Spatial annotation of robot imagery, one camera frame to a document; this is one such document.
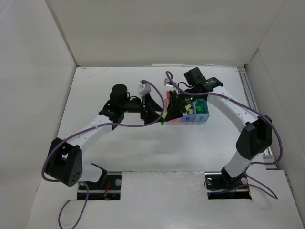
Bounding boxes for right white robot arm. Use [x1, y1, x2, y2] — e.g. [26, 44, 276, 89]
[164, 67, 272, 183]

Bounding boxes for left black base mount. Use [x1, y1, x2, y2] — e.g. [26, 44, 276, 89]
[77, 163, 122, 201]

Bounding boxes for purple cable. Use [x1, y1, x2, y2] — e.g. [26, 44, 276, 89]
[165, 71, 284, 200]
[41, 80, 169, 229]

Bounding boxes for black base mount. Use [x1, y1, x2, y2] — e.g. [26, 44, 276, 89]
[204, 168, 252, 200]
[77, 163, 122, 201]

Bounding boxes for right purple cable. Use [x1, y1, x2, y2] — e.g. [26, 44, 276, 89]
[165, 71, 284, 200]

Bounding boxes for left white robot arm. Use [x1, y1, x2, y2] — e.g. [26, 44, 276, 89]
[41, 80, 165, 187]

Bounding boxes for light yellow lego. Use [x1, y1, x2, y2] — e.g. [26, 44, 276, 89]
[184, 104, 194, 115]

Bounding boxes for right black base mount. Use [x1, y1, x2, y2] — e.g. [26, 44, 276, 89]
[204, 168, 252, 200]

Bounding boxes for dark green wedge lego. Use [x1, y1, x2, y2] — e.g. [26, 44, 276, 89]
[195, 100, 205, 115]

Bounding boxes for aluminium rail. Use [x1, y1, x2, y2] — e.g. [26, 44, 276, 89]
[237, 67, 277, 170]

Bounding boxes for light blue plastic bin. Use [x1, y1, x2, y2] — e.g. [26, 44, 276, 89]
[193, 99, 210, 123]

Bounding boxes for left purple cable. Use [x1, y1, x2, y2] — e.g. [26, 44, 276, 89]
[41, 80, 169, 229]

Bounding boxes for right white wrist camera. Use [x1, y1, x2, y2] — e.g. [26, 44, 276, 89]
[164, 78, 173, 87]

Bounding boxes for pink plastic bin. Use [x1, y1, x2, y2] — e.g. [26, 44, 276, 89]
[167, 91, 181, 122]

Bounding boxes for purple plastic bin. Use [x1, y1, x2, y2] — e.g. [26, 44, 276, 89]
[180, 104, 196, 122]

